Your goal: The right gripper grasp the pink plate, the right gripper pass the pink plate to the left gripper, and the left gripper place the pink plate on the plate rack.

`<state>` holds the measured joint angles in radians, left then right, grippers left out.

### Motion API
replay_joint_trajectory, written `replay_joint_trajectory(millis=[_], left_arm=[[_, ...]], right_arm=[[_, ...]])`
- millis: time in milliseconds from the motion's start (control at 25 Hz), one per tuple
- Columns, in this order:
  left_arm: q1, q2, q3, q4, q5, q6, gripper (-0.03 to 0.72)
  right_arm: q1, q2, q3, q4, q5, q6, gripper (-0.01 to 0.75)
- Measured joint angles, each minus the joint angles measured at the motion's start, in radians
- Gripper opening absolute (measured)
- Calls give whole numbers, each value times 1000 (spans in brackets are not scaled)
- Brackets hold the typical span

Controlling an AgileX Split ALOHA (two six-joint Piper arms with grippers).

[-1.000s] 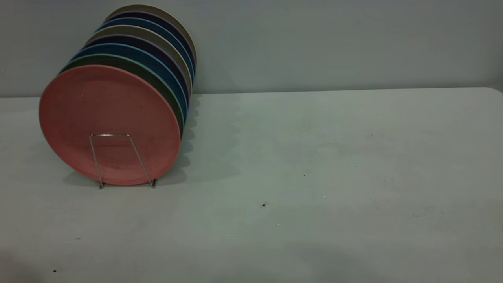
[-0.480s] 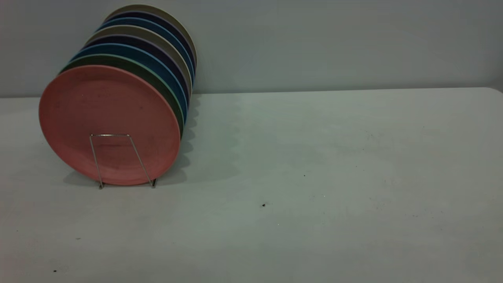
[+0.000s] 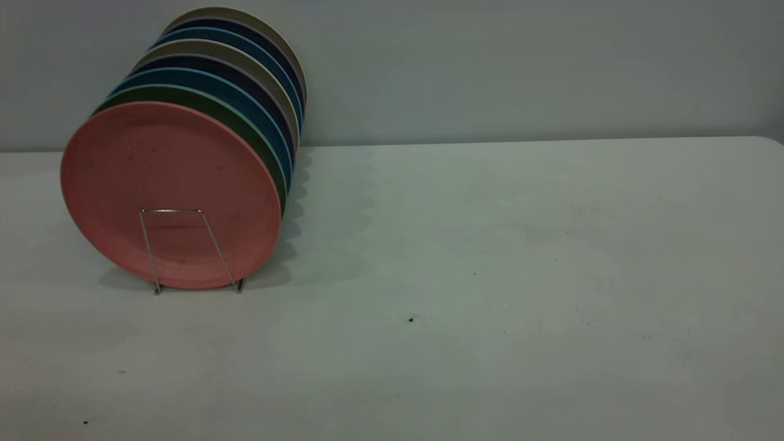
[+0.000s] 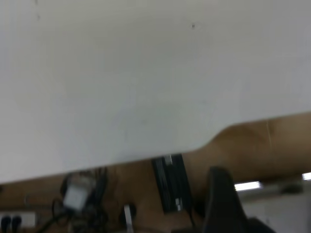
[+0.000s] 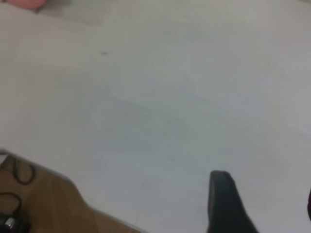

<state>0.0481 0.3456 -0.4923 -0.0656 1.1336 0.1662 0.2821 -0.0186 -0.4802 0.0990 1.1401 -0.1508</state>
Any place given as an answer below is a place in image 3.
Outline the beige plate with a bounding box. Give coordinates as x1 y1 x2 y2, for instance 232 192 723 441
131 40 301 154
160 7 307 105

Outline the metal wire plate rack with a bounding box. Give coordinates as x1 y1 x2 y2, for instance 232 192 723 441
139 208 246 296

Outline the blue plate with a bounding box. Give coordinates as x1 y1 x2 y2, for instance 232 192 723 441
110 67 293 194
147 28 304 132

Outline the green plate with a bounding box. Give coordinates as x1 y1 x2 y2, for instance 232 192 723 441
92 85 287 213

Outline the pink plate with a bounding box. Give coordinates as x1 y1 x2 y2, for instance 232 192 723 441
60 102 282 290

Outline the dark purple plate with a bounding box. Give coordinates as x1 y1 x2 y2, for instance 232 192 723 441
129 55 297 171
162 18 305 114

